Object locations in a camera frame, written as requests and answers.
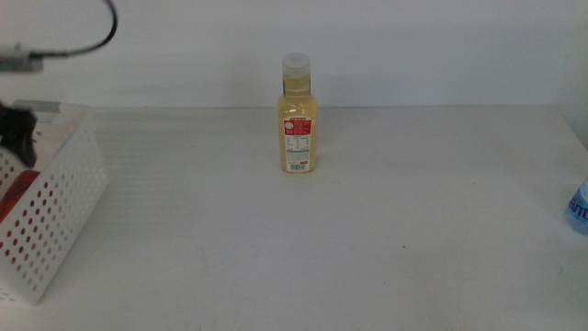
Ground yellow juice bottle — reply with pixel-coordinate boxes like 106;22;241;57
277;51;319;175

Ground red soda can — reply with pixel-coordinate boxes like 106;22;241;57
0;168;42;224

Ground white perforated plastic basket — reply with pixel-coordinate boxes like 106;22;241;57
0;99;110;307

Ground blue-capped water bottle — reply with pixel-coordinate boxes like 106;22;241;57
564;177;588;236

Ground thick black braided cable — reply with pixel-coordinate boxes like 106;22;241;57
28;0;119;61

